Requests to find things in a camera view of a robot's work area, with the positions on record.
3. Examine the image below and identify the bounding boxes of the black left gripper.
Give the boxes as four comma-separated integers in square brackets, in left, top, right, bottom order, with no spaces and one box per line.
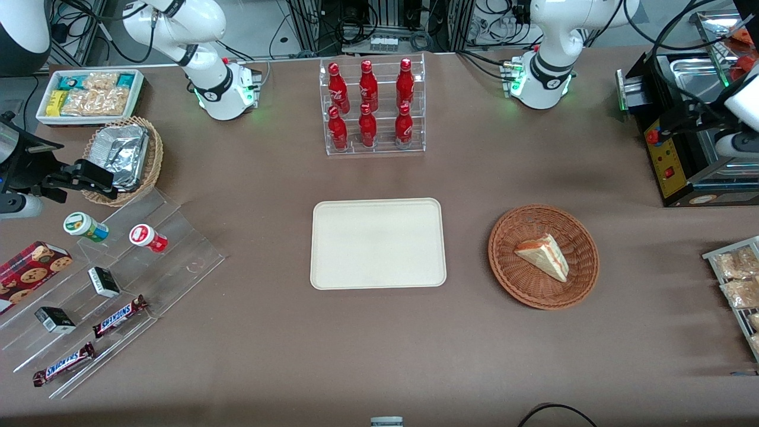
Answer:
[658,97,743,138]

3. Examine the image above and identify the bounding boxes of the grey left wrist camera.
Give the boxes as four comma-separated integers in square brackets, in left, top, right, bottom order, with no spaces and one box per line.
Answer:
[714,133,759,160]

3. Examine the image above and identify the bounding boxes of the clear acrylic stepped display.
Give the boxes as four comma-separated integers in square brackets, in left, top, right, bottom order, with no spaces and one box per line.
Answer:
[0,186,227,400]

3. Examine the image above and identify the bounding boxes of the black cable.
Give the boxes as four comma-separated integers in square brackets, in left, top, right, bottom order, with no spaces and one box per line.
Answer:
[516,403,600,427]

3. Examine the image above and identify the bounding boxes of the white rectangular snack bin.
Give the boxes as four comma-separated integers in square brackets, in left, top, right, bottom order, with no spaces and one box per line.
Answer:
[36,68,146,128]

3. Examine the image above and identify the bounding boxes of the red lidded yogurt cup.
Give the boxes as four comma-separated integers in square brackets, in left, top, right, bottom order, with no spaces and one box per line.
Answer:
[129,224,169,254]

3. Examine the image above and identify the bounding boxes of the light tan wicker basket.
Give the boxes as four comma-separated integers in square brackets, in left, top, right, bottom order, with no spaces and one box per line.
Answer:
[81,116,164,208]

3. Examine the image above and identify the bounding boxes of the brown wicker basket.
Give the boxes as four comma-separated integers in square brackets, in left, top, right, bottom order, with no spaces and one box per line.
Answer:
[488,205,600,311]

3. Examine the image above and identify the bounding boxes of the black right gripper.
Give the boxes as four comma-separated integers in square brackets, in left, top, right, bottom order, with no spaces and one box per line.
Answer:
[0,117,118,203]

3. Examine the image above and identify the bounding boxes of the green lidded yogurt cup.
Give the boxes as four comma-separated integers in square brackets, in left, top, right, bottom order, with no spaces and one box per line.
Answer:
[63,212,110,243]

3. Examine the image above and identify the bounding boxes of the black machine with yellow panel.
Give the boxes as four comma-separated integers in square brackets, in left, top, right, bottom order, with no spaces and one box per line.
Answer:
[616,9,759,208]

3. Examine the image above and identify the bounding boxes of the tray of snack bags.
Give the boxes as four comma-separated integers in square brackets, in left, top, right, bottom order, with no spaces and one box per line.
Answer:
[702,235,759,364]

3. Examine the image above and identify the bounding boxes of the red chocolate chip cookie box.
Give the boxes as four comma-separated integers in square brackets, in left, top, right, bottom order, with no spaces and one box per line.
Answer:
[0,241,74,316]

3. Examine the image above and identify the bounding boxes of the red cola bottle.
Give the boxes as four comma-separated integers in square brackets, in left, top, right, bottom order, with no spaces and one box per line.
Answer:
[359,59,379,112]
[327,62,350,114]
[358,103,378,148]
[396,58,415,108]
[394,102,414,146]
[328,106,349,151]

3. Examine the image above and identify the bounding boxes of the clear acrylic bottle rack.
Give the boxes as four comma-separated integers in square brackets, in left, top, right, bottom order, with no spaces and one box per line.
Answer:
[319,53,426,157]

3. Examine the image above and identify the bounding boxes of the clear packet of crackers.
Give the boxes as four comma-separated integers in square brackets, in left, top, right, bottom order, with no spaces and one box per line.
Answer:
[720,278,759,310]
[714,246,759,280]

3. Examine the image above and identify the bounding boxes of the clear packet of puffed snacks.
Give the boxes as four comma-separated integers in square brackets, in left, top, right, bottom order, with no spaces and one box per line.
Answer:
[62,72,129,117]

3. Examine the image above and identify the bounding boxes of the small black carton box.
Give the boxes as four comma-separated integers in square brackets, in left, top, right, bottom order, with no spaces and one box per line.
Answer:
[87,266,122,299]
[34,306,77,334]

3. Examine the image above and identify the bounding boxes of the Snickers chocolate bar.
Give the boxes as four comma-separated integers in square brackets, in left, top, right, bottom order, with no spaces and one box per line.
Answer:
[92,295,149,339]
[33,342,96,388]

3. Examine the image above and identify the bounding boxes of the cream plastic serving tray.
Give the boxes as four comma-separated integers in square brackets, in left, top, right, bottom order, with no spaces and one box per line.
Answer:
[310,197,447,291]

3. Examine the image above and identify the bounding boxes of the triangular sandwich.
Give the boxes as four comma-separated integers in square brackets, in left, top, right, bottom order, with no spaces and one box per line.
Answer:
[514,233,570,283]

